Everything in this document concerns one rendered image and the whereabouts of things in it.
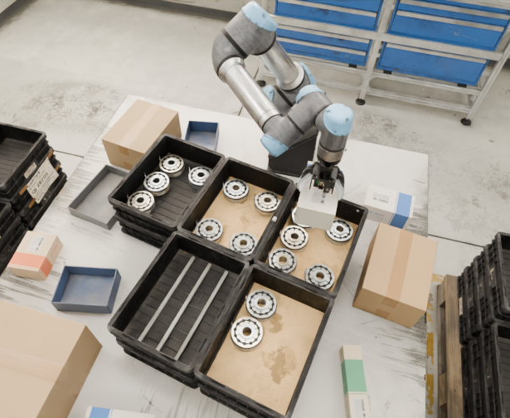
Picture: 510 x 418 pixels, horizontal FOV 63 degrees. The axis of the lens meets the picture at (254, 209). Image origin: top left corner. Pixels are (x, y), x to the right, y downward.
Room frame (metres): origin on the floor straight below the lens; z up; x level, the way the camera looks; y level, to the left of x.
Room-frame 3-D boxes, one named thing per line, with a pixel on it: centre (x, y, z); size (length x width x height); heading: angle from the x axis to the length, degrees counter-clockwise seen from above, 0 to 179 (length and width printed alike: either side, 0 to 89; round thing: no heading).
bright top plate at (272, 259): (0.73, -0.11, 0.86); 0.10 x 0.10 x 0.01
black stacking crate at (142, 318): (0.56, 0.22, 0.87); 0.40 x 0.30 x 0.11; 157
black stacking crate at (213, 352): (0.44, -0.06, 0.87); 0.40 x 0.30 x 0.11; 157
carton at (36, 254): (0.77, 0.83, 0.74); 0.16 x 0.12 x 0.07; 174
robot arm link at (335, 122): (0.84, -0.20, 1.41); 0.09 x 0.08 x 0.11; 29
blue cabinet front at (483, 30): (2.64, -1.20, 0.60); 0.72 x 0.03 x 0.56; 78
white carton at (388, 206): (1.09, -0.57, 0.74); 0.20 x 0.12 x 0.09; 73
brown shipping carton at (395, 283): (0.75, -0.54, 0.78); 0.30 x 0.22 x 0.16; 160
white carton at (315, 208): (0.86, -0.21, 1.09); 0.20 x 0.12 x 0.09; 168
